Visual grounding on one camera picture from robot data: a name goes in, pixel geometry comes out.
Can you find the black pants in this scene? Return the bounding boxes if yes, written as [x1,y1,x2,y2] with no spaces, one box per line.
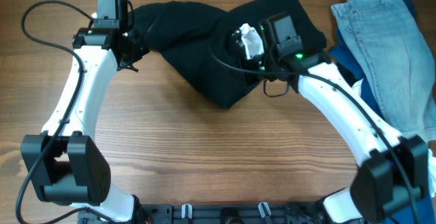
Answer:
[128,0,326,108]

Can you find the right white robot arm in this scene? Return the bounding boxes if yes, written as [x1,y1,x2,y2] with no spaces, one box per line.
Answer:
[230,14,435,223]

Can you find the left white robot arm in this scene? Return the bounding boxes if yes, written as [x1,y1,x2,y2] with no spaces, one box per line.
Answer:
[20,0,141,223]

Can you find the black garment under pile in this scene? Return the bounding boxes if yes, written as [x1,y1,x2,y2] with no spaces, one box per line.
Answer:
[337,63,358,87]

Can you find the white garment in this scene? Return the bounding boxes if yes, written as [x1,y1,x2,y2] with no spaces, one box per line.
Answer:
[352,79,436,197]

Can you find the light blue jeans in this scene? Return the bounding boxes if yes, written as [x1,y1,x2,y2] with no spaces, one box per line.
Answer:
[330,0,436,143]

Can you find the dark blue garment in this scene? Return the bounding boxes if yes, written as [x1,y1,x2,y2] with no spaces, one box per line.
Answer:
[328,0,436,224]

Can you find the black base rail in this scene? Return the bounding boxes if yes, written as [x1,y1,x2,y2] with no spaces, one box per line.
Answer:
[77,202,362,224]

